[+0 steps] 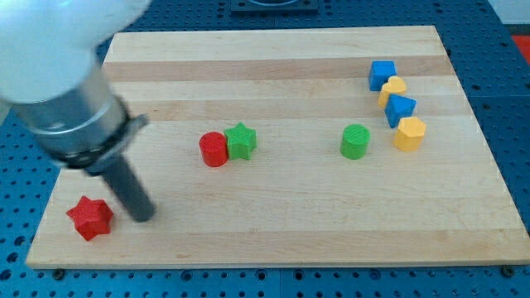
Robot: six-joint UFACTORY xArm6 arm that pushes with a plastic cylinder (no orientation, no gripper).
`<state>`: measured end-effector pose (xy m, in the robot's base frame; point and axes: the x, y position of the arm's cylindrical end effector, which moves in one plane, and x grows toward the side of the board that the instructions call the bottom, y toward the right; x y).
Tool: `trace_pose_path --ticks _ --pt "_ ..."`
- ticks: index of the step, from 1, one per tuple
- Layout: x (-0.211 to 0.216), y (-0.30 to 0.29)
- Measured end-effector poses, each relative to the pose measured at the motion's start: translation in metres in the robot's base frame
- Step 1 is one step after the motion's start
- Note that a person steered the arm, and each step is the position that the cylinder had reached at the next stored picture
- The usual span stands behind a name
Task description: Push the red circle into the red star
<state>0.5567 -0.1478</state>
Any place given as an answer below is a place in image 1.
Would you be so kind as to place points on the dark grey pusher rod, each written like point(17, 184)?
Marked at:
point(127, 188)

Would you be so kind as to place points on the yellow hexagon block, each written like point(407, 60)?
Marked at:
point(410, 133)

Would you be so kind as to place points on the green cylinder block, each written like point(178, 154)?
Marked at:
point(355, 141)

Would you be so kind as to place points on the wooden board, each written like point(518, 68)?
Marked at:
point(297, 202)

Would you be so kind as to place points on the red cylinder block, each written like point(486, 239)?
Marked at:
point(213, 149)

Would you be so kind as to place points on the yellow heart block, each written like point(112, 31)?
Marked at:
point(394, 85)

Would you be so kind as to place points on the blue triangle block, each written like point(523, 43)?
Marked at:
point(399, 107)

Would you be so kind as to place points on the red star block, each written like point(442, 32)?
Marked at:
point(91, 217)

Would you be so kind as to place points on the blue cube block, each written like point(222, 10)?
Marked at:
point(380, 72)

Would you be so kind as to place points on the green star block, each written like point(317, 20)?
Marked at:
point(241, 141)

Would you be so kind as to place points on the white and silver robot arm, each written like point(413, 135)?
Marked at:
point(52, 78)

